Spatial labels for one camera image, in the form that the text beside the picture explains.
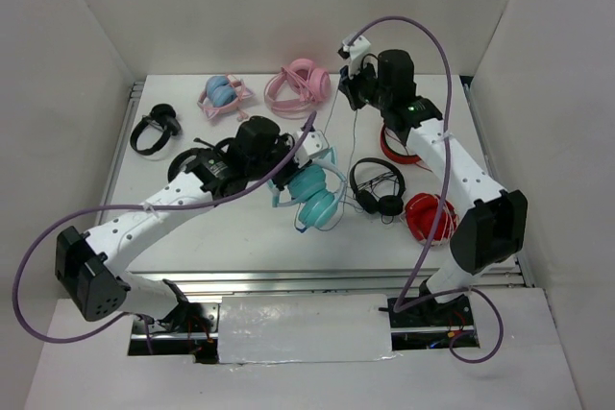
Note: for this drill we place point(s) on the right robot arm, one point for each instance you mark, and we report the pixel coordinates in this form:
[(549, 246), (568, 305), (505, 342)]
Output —
[(492, 220)]

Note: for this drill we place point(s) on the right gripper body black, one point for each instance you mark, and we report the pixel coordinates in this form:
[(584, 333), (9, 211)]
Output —
[(363, 89)]

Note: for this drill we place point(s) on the teal cat ear headphones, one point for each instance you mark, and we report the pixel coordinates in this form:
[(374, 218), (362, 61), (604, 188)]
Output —
[(309, 190)]

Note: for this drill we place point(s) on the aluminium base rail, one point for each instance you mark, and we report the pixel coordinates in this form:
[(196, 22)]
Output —
[(284, 281)]

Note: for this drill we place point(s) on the red white headphones under arm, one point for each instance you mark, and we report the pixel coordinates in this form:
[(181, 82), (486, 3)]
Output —
[(420, 213)]

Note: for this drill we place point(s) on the red black headphones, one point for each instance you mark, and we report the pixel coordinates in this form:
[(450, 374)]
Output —
[(402, 159)]

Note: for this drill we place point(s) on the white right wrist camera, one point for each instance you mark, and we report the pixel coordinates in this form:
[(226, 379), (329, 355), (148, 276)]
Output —
[(353, 50)]

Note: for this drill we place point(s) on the pink blue cat headphones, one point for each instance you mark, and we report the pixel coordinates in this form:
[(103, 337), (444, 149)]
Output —
[(223, 94)]

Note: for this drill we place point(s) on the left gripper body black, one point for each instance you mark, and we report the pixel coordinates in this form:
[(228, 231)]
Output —
[(257, 167)]

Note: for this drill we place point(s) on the pink earbuds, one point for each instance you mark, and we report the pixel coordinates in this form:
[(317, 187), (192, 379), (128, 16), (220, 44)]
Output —
[(242, 115)]

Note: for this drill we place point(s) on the black on-ear wired headphones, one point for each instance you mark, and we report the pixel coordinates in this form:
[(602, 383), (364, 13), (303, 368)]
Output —
[(382, 194)]

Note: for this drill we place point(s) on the pink over-ear headphones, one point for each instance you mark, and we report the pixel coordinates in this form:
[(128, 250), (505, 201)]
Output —
[(300, 87)]

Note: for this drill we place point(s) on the black headset with mic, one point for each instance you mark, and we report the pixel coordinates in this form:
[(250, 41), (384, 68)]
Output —
[(181, 160)]

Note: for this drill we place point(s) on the white foam cover panel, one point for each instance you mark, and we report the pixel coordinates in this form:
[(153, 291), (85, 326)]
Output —
[(303, 329)]

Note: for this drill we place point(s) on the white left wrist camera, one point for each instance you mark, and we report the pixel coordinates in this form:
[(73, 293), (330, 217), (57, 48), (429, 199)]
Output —
[(314, 146)]

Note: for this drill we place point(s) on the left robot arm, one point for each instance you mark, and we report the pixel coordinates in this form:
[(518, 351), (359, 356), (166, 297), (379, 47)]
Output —
[(93, 265)]

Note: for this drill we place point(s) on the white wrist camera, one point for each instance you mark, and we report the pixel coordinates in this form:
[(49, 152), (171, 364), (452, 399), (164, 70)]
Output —
[(353, 50), (314, 146)]

